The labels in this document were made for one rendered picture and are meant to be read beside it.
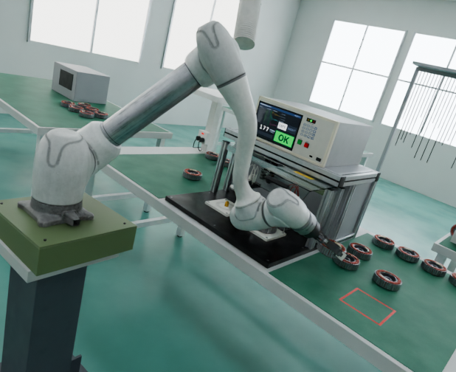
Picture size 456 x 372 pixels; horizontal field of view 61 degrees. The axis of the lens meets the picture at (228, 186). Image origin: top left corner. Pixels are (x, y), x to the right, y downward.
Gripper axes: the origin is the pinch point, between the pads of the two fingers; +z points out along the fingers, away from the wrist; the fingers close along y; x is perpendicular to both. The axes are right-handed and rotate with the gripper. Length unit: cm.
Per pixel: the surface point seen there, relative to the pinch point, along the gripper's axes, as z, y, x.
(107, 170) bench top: -46, -108, -43
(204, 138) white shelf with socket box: 16, -154, 7
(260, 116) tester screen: -22, -63, 28
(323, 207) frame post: -0.7, -15.2, 11.3
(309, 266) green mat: 3.3, -4.4, -11.5
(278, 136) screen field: -16, -50, 25
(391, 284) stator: 24.4, 15.5, 4.3
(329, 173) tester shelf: -7.5, -19.1, 23.9
